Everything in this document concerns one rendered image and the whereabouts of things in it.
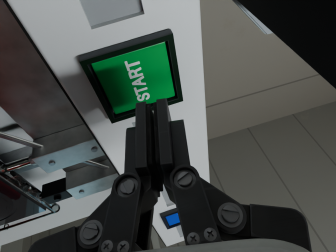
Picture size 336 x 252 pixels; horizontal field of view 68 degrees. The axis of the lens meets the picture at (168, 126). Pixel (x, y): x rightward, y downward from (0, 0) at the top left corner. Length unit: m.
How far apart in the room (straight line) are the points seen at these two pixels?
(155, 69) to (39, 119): 0.17
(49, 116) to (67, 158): 0.05
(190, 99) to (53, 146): 0.17
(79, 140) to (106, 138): 0.09
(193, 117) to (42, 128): 0.18
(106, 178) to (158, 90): 0.21
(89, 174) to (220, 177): 1.53
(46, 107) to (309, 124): 2.11
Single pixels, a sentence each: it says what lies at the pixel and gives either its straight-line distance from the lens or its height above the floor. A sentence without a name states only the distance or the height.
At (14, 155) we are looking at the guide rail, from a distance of 0.43.
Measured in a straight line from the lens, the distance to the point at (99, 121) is 0.19.
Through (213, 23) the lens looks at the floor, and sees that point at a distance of 1.36.
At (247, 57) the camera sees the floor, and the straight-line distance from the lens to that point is 1.58.
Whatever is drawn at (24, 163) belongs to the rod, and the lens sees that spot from 0.33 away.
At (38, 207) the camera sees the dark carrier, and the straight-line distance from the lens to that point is 0.42.
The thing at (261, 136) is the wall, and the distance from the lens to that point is 2.08.
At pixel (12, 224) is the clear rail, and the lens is 0.46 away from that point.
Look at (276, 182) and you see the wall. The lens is 1.88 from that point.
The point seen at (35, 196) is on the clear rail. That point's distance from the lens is 0.39.
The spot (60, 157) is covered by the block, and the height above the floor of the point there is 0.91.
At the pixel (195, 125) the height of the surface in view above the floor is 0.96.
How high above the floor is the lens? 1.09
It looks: 39 degrees down
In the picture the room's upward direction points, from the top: 160 degrees clockwise
